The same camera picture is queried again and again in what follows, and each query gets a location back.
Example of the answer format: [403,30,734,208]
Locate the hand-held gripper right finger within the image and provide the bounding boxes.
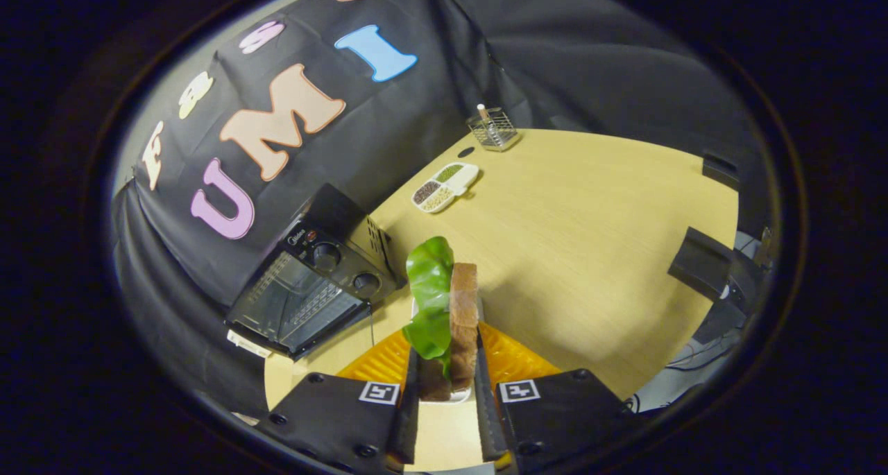
[473,321,642,474]

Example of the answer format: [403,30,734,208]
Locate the sandwich with lettuce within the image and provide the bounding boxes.
[402,236,481,401]

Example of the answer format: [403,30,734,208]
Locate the floor cables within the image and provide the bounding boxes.
[624,336,729,413]

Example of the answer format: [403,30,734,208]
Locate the black table clamp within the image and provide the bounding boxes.
[702,153,740,191]

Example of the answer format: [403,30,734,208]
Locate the white divided seed dish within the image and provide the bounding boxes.
[411,162,481,214]

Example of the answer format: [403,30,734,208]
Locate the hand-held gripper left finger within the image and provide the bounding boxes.
[257,328,422,472]

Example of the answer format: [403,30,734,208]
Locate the black toaster oven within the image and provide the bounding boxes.
[223,182,407,362]

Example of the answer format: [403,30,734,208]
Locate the wire mesh holder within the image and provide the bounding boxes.
[466,107,521,153]

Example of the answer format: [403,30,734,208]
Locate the white rectangular tray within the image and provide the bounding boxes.
[409,291,486,404]

